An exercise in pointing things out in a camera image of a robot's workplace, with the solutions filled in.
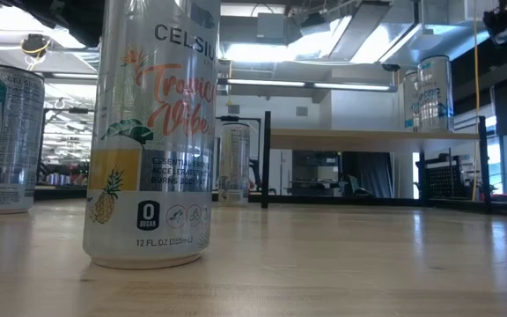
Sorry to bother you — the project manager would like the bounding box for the black-lid white beverage can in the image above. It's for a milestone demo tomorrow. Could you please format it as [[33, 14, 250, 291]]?
[[401, 69, 421, 132], [417, 55, 455, 133]]

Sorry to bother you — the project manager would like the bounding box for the black-lid silver beverage can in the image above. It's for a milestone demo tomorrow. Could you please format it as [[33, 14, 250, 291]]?
[[217, 122, 252, 207]]

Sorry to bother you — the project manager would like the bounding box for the pineapple print beverage can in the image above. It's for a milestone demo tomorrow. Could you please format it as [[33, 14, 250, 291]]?
[[82, 0, 222, 270]]

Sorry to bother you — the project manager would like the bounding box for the palm print beverage can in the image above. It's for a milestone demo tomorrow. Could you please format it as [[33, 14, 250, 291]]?
[[0, 63, 46, 216]]

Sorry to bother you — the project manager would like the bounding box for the black shelf side support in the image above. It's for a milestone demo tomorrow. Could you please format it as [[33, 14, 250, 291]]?
[[476, 114, 493, 215], [261, 110, 273, 210]]

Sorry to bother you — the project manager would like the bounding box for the wooden shelf board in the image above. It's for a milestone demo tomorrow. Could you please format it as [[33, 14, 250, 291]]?
[[269, 128, 481, 154]]

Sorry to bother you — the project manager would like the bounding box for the black perforated cart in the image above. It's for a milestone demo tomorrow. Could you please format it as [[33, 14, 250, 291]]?
[[415, 153, 477, 202]]

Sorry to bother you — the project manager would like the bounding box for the dark curtain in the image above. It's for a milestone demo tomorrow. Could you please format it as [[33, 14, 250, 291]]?
[[341, 151, 394, 199]]

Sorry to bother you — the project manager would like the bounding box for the grey background chair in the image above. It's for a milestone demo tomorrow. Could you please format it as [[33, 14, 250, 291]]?
[[348, 174, 373, 197]]

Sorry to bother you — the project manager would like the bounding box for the grey ceiling box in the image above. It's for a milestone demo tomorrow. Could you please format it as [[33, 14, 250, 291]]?
[[256, 11, 288, 44]]

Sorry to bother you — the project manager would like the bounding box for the long ceiling light strip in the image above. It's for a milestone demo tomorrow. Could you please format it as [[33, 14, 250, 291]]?
[[50, 72, 100, 80], [217, 77, 399, 93]]

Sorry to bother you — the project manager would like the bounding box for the yellow hanging cable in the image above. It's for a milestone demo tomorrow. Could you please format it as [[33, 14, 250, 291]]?
[[472, 0, 481, 202]]

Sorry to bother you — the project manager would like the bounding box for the silver metal air duct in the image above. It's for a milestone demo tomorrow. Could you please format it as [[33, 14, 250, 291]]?
[[327, 0, 417, 65]]

